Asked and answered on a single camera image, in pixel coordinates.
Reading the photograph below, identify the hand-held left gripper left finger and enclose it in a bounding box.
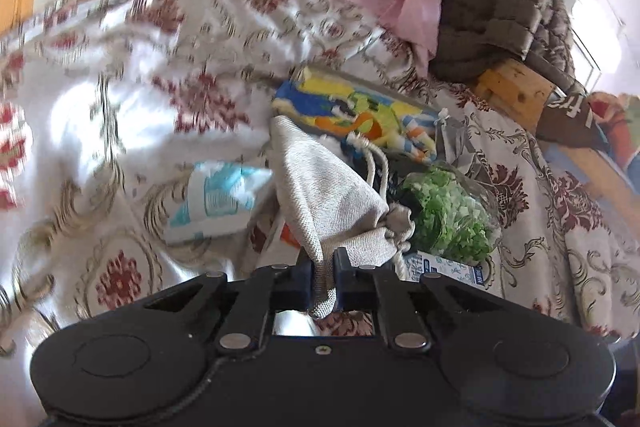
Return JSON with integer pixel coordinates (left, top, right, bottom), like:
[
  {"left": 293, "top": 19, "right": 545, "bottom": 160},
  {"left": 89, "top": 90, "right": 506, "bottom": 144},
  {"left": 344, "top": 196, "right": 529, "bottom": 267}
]
[{"left": 142, "top": 249, "right": 316, "bottom": 355}]

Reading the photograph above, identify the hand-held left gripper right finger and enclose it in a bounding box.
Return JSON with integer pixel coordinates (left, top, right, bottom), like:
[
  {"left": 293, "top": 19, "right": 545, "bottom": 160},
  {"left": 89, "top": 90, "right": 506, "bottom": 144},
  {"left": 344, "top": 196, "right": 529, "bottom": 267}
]
[{"left": 332, "top": 247, "right": 507, "bottom": 354}]

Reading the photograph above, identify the grey drawstring pouch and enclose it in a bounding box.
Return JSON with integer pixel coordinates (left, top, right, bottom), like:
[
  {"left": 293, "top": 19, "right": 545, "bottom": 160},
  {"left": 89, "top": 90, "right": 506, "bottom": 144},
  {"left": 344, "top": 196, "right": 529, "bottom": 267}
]
[{"left": 269, "top": 114, "right": 417, "bottom": 321}]

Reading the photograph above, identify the striped towel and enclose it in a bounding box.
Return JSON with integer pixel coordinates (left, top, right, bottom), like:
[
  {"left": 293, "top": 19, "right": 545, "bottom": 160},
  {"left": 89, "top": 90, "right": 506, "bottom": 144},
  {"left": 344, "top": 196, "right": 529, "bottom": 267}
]
[{"left": 400, "top": 117, "right": 439, "bottom": 158}]

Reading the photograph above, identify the blue and white carton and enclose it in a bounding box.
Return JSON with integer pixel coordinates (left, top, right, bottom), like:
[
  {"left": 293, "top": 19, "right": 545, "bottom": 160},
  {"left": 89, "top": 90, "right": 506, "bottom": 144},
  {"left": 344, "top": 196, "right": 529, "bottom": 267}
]
[{"left": 402, "top": 251, "right": 489, "bottom": 291}]

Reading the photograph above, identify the blue and white tissue pack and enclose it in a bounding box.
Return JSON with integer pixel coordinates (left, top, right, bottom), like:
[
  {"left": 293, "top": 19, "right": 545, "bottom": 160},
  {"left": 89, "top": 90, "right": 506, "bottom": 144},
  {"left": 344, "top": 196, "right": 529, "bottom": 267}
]
[{"left": 167, "top": 161, "right": 274, "bottom": 244}]

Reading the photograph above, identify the bag of green vegetables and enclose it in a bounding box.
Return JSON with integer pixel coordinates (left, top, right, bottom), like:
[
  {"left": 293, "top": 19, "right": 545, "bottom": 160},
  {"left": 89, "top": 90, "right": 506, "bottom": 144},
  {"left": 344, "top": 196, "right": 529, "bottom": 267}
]
[{"left": 400, "top": 162, "right": 504, "bottom": 264}]

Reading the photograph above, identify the floral bed cover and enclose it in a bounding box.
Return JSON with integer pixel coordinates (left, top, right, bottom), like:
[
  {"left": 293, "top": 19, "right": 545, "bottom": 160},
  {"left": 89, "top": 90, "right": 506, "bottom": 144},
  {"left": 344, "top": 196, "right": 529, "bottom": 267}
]
[{"left": 0, "top": 0, "right": 640, "bottom": 358}]

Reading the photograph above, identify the brown shirt with white print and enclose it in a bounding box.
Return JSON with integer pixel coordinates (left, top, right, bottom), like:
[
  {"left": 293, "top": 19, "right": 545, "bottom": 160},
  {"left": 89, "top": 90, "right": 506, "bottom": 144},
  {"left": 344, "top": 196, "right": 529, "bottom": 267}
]
[{"left": 537, "top": 89, "right": 609, "bottom": 154}]

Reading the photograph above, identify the olive quilted jacket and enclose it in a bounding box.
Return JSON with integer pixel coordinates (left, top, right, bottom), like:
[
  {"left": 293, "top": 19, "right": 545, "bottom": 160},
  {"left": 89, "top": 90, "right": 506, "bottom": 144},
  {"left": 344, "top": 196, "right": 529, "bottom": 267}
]
[{"left": 429, "top": 0, "right": 592, "bottom": 96}]

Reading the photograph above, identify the colourful patchwork garment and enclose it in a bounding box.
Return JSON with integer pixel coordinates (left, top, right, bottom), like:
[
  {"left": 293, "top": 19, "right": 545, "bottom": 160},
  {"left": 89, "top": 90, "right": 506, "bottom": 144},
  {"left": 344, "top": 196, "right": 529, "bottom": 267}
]
[{"left": 587, "top": 92, "right": 640, "bottom": 178}]

